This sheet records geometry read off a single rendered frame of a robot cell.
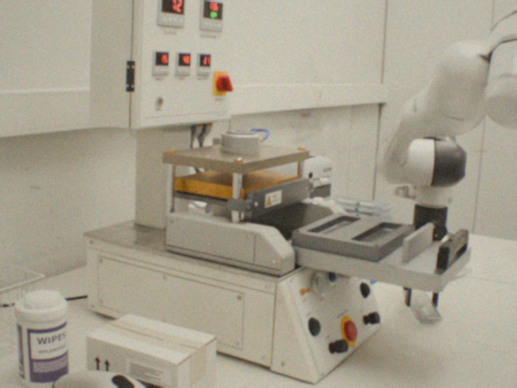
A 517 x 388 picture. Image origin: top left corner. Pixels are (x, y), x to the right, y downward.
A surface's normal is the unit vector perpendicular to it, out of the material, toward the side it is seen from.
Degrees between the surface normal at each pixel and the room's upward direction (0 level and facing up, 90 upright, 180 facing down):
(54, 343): 90
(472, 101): 135
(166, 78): 90
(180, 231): 90
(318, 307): 65
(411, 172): 114
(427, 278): 90
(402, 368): 0
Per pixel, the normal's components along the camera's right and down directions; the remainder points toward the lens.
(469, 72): -0.25, 0.04
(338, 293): 0.80, -0.29
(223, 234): -0.51, 0.14
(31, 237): 0.88, 0.13
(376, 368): 0.05, -0.98
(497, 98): -0.76, 0.28
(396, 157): -0.18, 0.89
